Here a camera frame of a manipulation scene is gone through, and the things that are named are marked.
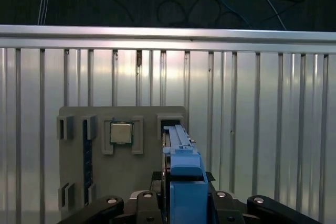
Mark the grey parts rack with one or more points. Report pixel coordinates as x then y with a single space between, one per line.
118 171

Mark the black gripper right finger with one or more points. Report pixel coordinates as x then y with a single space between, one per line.
225 208

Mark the silver CPU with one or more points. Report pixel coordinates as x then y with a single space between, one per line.
121 132

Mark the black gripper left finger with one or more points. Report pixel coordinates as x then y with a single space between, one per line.
147 208

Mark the hard disk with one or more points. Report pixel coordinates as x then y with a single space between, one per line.
186 161

